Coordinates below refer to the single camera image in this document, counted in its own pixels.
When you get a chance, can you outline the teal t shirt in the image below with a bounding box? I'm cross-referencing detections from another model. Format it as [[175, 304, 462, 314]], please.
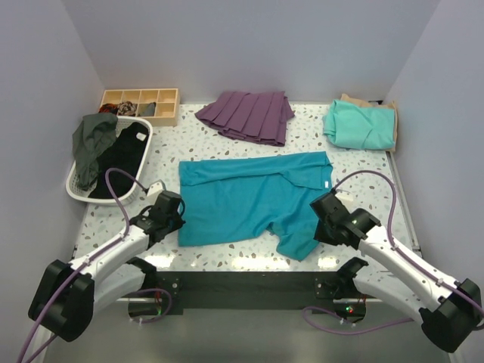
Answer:
[[178, 152, 333, 261]]

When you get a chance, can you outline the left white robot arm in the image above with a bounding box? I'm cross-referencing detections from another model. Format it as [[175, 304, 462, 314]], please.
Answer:
[[28, 191, 185, 342]]

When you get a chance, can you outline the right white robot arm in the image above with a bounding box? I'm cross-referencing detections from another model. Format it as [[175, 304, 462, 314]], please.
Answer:
[[310, 191, 483, 353]]

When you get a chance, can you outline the black garment in basket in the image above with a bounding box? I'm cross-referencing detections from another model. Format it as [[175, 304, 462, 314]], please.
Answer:
[[89, 122, 149, 200]]

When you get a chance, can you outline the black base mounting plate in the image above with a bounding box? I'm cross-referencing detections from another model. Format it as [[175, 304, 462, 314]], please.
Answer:
[[124, 270, 368, 317]]

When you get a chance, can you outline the white laundry basket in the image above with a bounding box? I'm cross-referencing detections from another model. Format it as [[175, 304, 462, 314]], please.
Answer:
[[65, 116, 154, 206]]

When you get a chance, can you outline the mint green folded shirt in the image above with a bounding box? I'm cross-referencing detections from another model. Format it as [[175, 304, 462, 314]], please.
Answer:
[[323, 100, 396, 150]]

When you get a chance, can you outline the dark grey fabric roll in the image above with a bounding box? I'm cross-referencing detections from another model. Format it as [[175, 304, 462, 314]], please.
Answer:
[[137, 102, 157, 118]]

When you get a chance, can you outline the dark green garment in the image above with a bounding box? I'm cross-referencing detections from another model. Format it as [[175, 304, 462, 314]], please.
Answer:
[[72, 113, 118, 191]]

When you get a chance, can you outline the patterned brown fabric roll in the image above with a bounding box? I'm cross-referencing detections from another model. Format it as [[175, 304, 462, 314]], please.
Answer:
[[116, 101, 138, 116]]

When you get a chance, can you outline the wooden compartment organizer box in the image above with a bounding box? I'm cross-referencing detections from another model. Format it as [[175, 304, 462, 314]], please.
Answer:
[[98, 88, 180, 127]]

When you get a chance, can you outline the red black fabric roll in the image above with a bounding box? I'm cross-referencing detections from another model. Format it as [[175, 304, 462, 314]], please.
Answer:
[[98, 103, 118, 114]]

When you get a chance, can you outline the tan folded cloth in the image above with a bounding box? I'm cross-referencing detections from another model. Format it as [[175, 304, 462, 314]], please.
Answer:
[[340, 93, 399, 153]]

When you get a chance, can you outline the purple pleated skirt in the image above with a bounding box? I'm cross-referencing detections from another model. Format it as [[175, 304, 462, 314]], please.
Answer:
[[195, 91, 295, 147]]

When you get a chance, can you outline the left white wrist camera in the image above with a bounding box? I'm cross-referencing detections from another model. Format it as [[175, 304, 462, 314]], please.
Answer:
[[146, 180, 166, 205]]

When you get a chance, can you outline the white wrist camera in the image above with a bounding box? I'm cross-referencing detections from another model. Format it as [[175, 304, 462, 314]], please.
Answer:
[[335, 191, 354, 209], [146, 180, 166, 205]]

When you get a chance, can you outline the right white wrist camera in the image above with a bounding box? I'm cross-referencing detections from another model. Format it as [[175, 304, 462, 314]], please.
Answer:
[[335, 191, 354, 209]]

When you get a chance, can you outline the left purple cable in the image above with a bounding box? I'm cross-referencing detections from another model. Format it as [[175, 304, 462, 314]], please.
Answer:
[[17, 168, 150, 363]]

